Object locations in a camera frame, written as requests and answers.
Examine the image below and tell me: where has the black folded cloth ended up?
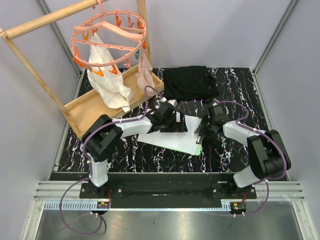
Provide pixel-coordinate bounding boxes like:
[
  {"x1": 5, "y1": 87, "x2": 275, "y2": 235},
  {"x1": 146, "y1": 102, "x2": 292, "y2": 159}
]
[{"x1": 163, "y1": 65, "x2": 220, "y2": 101}]

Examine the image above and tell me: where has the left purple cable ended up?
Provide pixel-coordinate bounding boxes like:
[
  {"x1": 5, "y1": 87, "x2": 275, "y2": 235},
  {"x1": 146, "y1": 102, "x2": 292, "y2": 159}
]
[{"x1": 59, "y1": 85, "x2": 167, "y2": 235}]

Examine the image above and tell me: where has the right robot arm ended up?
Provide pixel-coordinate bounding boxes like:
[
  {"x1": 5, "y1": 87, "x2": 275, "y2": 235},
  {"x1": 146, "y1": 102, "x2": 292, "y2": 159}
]
[{"x1": 194, "y1": 105, "x2": 292, "y2": 199}]

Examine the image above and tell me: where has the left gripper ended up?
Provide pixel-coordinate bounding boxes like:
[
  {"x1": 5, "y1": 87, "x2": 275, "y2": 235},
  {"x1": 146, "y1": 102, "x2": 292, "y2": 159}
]
[{"x1": 160, "y1": 111, "x2": 187, "y2": 133}]

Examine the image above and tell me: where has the black marble mat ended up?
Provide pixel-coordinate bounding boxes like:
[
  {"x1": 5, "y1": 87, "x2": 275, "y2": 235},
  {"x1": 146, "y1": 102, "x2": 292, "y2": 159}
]
[{"x1": 54, "y1": 67, "x2": 268, "y2": 173}]

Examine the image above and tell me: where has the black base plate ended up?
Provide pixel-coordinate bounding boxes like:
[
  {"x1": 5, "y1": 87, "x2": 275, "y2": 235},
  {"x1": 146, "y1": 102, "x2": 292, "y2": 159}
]
[{"x1": 79, "y1": 172, "x2": 257, "y2": 211}]

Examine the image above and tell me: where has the purple cable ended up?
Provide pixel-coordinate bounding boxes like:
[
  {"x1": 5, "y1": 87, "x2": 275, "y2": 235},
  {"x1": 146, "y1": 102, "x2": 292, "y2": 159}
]
[
  {"x1": 212, "y1": 99, "x2": 291, "y2": 217},
  {"x1": 59, "y1": 85, "x2": 167, "y2": 235}
]

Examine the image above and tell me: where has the pink round clip hanger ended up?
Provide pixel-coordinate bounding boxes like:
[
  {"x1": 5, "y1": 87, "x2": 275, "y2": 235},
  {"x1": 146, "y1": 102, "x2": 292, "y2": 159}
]
[{"x1": 69, "y1": 0, "x2": 148, "y2": 77}]

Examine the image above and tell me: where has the white hanging cloth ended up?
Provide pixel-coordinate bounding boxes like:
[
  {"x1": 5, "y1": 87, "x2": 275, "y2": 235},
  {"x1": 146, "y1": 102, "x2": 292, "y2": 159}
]
[{"x1": 87, "y1": 45, "x2": 134, "y2": 113}]

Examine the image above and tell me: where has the green clipboard folder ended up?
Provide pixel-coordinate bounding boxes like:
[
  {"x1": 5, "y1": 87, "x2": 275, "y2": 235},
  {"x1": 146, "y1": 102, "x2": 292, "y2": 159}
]
[{"x1": 194, "y1": 144, "x2": 202, "y2": 156}]

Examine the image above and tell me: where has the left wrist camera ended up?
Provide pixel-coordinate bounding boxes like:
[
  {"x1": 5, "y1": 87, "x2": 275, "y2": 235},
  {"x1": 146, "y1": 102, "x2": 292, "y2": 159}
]
[{"x1": 167, "y1": 99, "x2": 178, "y2": 107}]

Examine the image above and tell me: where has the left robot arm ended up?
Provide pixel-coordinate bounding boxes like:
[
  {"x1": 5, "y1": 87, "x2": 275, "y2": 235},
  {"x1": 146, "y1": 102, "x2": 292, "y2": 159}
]
[{"x1": 81, "y1": 100, "x2": 188, "y2": 198}]

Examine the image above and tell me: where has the pink hanging cloth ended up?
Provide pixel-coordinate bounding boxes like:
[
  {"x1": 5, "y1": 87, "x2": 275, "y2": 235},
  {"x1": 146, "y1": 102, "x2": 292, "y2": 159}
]
[{"x1": 135, "y1": 51, "x2": 155, "y2": 91}]

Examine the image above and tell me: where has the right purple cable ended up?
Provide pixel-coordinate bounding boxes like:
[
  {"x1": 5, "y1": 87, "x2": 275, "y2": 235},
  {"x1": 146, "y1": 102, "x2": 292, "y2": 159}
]
[{"x1": 212, "y1": 99, "x2": 291, "y2": 217}]

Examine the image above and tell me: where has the white paper sheet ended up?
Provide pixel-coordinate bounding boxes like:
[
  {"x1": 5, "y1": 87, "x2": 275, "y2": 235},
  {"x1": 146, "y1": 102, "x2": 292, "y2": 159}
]
[{"x1": 137, "y1": 115, "x2": 201, "y2": 155}]

